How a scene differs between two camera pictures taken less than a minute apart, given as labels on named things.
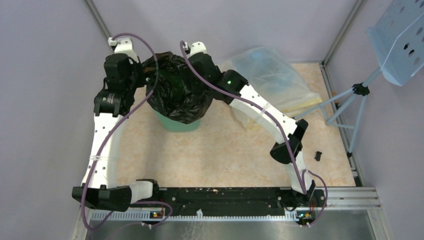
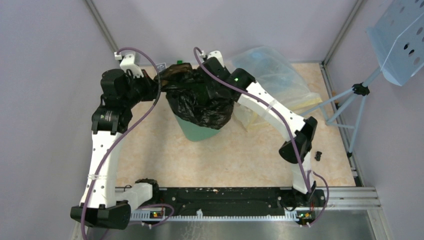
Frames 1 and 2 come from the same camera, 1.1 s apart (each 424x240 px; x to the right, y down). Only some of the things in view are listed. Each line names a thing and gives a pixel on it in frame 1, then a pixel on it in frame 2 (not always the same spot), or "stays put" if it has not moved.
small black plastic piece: x=318 y=155 stays put
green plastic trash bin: x=169 y=125 -> x=194 y=132
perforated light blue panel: x=398 y=39 stays put
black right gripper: x=187 y=77 -> x=211 y=91
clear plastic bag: x=272 y=76 stays put
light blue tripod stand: x=362 y=89 stays put
